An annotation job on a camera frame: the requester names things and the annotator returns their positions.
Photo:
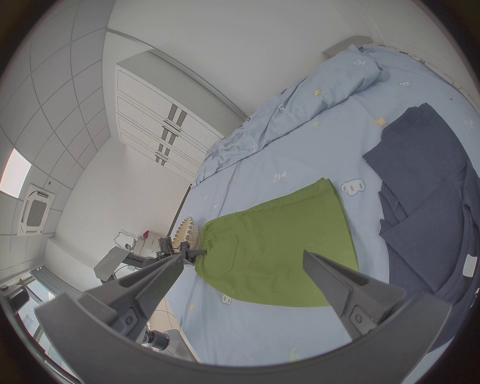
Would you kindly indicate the pale blue quilt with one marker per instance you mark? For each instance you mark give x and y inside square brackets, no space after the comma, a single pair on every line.
[292,101]

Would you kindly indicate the round woven basket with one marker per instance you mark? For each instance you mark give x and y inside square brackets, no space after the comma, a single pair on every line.
[185,232]

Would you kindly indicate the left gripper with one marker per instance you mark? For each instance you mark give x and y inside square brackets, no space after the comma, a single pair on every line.
[183,250]

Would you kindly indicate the white wardrobe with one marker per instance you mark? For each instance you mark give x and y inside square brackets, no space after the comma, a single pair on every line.
[150,112]

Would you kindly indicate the window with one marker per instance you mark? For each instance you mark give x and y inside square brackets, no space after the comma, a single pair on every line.
[37,337]

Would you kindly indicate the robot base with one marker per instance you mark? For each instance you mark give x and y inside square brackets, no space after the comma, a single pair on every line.
[180,345]

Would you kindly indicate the green shorts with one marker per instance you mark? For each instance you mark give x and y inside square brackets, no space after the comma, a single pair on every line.
[285,243]

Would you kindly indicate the square ceiling light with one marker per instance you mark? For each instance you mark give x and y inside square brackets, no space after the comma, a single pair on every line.
[15,172]

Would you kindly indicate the grey chest of drawers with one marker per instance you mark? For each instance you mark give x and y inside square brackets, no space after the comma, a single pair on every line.
[144,243]

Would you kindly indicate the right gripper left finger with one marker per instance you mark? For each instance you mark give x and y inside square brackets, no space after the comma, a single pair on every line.
[150,288]

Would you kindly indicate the dark blue T-shirt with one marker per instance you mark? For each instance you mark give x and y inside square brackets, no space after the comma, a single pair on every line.
[423,180]

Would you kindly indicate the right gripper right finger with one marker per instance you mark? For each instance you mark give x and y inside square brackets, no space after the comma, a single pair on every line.
[333,285]

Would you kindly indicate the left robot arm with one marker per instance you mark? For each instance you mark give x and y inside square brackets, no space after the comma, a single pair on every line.
[112,266]

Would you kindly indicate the white ceiling air conditioner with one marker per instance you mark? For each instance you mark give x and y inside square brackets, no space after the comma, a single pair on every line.
[35,210]

